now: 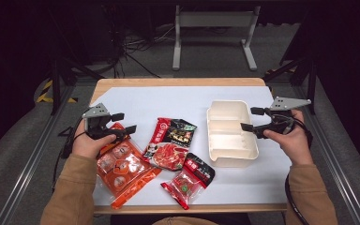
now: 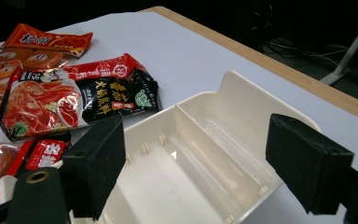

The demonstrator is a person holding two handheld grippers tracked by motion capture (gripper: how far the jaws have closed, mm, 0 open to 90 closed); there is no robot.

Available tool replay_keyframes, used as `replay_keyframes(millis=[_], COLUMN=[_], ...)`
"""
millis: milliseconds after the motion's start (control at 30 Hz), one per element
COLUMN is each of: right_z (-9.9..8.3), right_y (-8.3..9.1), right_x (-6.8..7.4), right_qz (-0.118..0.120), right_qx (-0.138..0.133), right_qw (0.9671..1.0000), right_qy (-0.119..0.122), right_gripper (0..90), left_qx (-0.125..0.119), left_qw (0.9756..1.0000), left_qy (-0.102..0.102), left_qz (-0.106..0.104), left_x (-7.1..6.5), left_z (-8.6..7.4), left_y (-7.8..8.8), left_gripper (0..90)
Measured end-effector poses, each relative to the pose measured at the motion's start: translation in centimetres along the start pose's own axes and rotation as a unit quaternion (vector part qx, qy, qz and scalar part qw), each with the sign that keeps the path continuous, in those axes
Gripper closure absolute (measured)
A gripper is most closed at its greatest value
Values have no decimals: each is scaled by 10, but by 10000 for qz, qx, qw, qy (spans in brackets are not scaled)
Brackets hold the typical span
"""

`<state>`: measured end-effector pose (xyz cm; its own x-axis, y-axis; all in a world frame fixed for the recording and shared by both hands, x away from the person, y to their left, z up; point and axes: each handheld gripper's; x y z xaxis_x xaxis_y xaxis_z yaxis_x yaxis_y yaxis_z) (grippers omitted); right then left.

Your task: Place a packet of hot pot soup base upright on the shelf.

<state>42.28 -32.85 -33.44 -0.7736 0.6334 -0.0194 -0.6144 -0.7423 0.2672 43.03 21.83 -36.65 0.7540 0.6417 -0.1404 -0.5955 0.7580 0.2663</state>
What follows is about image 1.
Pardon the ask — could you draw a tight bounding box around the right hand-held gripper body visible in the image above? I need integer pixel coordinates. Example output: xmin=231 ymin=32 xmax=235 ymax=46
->
xmin=252 ymin=96 xmax=312 ymax=140

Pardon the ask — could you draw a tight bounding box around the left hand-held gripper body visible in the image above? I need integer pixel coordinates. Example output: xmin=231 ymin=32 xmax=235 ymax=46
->
xmin=82 ymin=102 xmax=128 ymax=143

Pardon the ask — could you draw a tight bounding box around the white compartment box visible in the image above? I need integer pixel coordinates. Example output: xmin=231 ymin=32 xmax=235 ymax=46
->
xmin=205 ymin=99 xmax=260 ymax=169

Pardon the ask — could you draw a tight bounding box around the large orange seasoning packet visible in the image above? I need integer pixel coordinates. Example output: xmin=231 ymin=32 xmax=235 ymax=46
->
xmin=96 ymin=122 xmax=163 ymax=211

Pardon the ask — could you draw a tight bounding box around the red and black soup base packet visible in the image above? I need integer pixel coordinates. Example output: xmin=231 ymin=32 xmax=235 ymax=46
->
xmin=141 ymin=116 xmax=198 ymax=173

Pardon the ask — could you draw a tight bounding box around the small red and black packet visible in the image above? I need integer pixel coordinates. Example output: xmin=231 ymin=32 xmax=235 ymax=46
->
xmin=159 ymin=152 xmax=217 ymax=211

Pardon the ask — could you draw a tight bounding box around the person's left hand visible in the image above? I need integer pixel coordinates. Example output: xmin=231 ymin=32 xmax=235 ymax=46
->
xmin=71 ymin=119 xmax=117 ymax=159

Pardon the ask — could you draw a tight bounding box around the person's right hand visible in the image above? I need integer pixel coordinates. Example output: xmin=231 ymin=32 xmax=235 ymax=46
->
xmin=262 ymin=110 xmax=314 ymax=167

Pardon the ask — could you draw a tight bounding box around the white paper sheet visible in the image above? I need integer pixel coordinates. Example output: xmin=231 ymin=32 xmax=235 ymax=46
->
xmin=88 ymin=85 xmax=293 ymax=207

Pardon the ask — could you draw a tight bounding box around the black metal stand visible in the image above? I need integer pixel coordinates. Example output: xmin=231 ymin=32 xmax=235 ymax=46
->
xmin=44 ymin=6 xmax=106 ymax=116
xmin=263 ymin=55 xmax=319 ymax=115

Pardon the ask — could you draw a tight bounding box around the left hand-held gripper cable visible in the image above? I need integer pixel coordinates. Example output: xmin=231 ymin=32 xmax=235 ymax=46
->
xmin=52 ymin=116 xmax=88 ymax=192

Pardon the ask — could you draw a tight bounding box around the hand-held gripper cable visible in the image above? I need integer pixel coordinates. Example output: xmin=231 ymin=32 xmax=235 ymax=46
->
xmin=284 ymin=118 xmax=314 ymax=225
xmin=52 ymin=116 xmax=88 ymax=192

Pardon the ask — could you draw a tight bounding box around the bundle of floor cables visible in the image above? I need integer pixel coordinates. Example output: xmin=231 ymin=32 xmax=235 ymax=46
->
xmin=105 ymin=5 xmax=176 ymax=79

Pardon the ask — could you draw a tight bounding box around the right hand-held gripper cable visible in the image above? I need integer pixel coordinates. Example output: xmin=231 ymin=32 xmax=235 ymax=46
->
xmin=284 ymin=118 xmax=314 ymax=225

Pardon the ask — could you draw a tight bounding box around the aluminium rail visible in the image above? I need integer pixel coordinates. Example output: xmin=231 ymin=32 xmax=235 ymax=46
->
xmin=294 ymin=85 xmax=360 ymax=225
xmin=0 ymin=83 xmax=77 ymax=225

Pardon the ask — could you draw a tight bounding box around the grey metal stand frame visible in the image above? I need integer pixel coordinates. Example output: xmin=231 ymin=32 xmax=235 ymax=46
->
xmin=172 ymin=4 xmax=262 ymax=72

